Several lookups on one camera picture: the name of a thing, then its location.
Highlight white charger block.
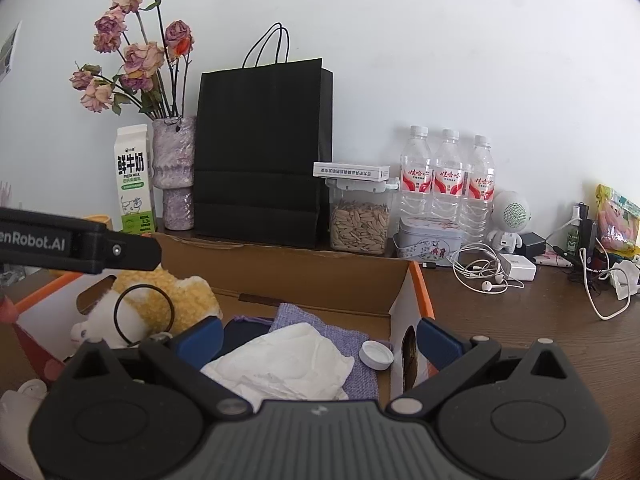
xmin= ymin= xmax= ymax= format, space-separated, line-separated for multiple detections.
xmin=498 ymin=252 xmax=537 ymax=282

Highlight water bottle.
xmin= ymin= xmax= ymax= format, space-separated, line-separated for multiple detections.
xmin=459 ymin=134 xmax=496 ymax=243
xmin=432 ymin=129 xmax=465 ymax=221
xmin=399 ymin=125 xmax=433 ymax=217

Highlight black upright device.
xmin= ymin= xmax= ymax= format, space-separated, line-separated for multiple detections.
xmin=576 ymin=203 xmax=598 ymax=268

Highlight white robot speaker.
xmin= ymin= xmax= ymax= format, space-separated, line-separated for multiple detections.
xmin=487 ymin=191 xmax=532 ymax=254

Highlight white tissue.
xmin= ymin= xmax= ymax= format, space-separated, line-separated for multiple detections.
xmin=201 ymin=323 xmax=355 ymax=411

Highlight right water bottle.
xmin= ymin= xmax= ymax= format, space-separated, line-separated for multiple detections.
xmin=459 ymin=134 xmax=496 ymax=243

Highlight decorated metal tin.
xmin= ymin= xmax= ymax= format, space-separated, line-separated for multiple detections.
xmin=394 ymin=217 xmax=463 ymax=266

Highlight dried pink rose bouquet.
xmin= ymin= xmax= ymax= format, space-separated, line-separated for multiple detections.
xmin=70 ymin=0 xmax=195 ymax=120

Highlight flat white box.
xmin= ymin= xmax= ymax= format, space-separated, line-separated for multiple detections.
xmin=312 ymin=162 xmax=390 ymax=182

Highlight yellow ceramic mug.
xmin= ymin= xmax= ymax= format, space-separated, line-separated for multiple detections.
xmin=46 ymin=214 xmax=113 ymax=274

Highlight left water bottle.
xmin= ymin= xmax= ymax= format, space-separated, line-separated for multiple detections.
xmin=399 ymin=125 xmax=433 ymax=217

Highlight middle water bottle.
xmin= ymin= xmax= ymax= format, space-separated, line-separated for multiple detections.
xmin=432 ymin=129 xmax=465 ymax=221

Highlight clear jar of seeds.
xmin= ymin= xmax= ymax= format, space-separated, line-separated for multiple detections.
xmin=326 ymin=178 xmax=400 ymax=256

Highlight black zip pouch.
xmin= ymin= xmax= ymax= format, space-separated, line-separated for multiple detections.
xmin=216 ymin=316 xmax=273 ymax=358

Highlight red cardboard box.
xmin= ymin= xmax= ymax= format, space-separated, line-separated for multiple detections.
xmin=1 ymin=234 xmax=436 ymax=405

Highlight white face mask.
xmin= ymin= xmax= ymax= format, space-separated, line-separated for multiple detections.
xmin=608 ymin=260 xmax=639 ymax=301

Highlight black paper shopping bag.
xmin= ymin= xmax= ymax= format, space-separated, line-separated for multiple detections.
xmin=193 ymin=23 xmax=333 ymax=249

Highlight purple linen drawstring bag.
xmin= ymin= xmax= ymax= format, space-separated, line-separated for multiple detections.
xmin=232 ymin=301 xmax=396 ymax=402

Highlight white bottle cap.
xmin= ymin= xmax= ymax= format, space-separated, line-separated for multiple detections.
xmin=358 ymin=339 xmax=394 ymax=372

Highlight translucent plastic bottle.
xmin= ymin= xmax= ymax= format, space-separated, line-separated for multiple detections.
xmin=0 ymin=379 xmax=48 ymax=480

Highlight white green milk carton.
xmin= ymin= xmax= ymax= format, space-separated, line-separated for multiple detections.
xmin=114 ymin=124 xmax=156 ymax=234

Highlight wall notice paper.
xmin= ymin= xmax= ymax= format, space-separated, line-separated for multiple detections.
xmin=0 ymin=22 xmax=22 ymax=81

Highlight person's left hand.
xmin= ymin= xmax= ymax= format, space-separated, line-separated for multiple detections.
xmin=0 ymin=295 xmax=20 ymax=324

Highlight purple glitter vase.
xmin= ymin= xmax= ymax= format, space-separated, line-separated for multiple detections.
xmin=152 ymin=116 xmax=195 ymax=232

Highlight white wired earphones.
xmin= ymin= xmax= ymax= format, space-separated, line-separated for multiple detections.
xmin=448 ymin=242 xmax=525 ymax=296

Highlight yellow snack bag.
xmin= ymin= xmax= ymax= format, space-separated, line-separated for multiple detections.
xmin=596 ymin=184 xmax=639 ymax=259

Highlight yellow white plush toy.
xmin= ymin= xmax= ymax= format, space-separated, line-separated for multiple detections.
xmin=70 ymin=266 xmax=224 ymax=348

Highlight black power adapter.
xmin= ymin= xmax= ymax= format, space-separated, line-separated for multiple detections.
xmin=515 ymin=232 xmax=547 ymax=261

